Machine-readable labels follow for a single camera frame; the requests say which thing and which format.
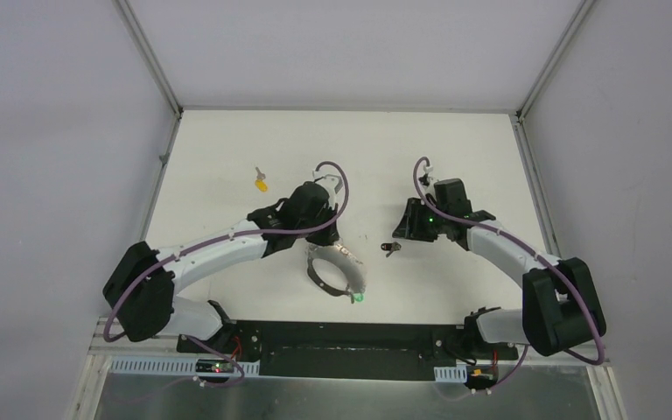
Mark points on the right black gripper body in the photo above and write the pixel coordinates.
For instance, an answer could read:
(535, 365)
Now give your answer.
(423, 224)

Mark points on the key with black tag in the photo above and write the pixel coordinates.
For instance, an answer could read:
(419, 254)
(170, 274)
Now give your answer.
(389, 248)

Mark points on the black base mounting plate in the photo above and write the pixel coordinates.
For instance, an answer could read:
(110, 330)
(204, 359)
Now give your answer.
(389, 352)

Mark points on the key with yellow tag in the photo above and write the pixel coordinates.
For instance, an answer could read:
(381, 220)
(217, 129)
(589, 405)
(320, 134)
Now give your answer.
(260, 181)

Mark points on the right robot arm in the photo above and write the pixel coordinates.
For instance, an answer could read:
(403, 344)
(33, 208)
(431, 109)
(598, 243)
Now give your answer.
(560, 310)

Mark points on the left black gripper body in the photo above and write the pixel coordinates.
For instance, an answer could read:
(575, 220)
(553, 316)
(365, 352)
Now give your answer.
(325, 236)

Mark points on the perforated metal ring plate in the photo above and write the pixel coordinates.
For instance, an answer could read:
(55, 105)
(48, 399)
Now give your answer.
(351, 268)

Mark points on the white slotted cable duct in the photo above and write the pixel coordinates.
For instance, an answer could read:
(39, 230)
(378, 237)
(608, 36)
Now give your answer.
(172, 366)

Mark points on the aluminium frame rail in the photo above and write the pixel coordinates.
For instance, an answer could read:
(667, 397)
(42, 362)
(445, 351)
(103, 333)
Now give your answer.
(165, 344)

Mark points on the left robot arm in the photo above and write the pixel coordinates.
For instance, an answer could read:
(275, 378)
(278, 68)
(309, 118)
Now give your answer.
(143, 291)

